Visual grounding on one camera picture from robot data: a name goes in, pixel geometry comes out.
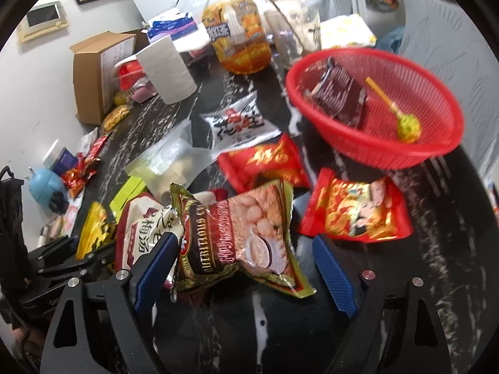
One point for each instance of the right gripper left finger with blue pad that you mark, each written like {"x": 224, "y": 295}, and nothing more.
{"x": 94, "y": 323}

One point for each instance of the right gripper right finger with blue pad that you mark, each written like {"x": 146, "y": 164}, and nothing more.
{"x": 394, "y": 325}

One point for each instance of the white red plum soup bag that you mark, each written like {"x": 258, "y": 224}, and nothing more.
{"x": 142, "y": 224}

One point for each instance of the yellow black snack packet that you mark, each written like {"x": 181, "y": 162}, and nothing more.
{"x": 98, "y": 231}

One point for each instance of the red cartoon snack packet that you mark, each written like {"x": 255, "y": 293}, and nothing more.
{"x": 356, "y": 211}

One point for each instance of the nutritious cereal snack bag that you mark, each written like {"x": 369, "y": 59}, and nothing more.
{"x": 249, "y": 232}

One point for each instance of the clear zip plastic bag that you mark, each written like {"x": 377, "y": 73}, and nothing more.
{"x": 173, "y": 159}

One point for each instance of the red gold snack packet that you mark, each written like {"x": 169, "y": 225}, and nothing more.
{"x": 249, "y": 168}

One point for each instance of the light blue round toy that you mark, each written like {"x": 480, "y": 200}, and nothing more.
{"x": 48, "y": 190}

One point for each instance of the lime green white pouch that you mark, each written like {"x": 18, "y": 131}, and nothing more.
{"x": 131, "y": 189}

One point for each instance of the small red candy wrappers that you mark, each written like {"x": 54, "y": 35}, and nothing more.
{"x": 76, "y": 179}

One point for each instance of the small blue white box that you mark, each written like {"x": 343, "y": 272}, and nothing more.
{"x": 59, "y": 159}

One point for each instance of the yellow green lollipop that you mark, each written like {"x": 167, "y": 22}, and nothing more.
{"x": 408, "y": 126}

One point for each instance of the yellow wrapped snack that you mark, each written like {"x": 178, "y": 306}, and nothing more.
{"x": 115, "y": 117}

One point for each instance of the red plastic mesh basket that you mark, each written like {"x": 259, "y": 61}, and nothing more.
{"x": 414, "y": 90}

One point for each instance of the white peanut snack packet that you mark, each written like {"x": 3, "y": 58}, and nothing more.
{"x": 239, "y": 126}

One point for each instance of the dark brown snack packet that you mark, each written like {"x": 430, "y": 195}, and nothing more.
{"x": 338, "y": 94}

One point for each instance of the pink wrapped item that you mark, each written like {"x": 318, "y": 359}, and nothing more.
{"x": 142, "y": 90}

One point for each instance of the red lidded plastic container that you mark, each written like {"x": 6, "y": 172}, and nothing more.
{"x": 127, "y": 72}

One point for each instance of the brown cardboard box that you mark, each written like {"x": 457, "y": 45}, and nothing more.
{"x": 93, "y": 74}

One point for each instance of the white paper towel roll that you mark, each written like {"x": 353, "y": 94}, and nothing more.
{"x": 166, "y": 70}

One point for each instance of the clear drinking glass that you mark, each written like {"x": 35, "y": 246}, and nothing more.
{"x": 295, "y": 33}

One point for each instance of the blue tissue pack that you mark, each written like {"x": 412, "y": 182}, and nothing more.
{"x": 176, "y": 28}

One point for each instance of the light grey embossed chair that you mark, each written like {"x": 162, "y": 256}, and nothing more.
{"x": 440, "y": 37}

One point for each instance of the iced tea plastic bottle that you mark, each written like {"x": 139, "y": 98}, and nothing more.
{"x": 237, "y": 35}

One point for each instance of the white wall panel device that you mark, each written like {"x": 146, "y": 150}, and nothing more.
{"x": 42, "y": 20}

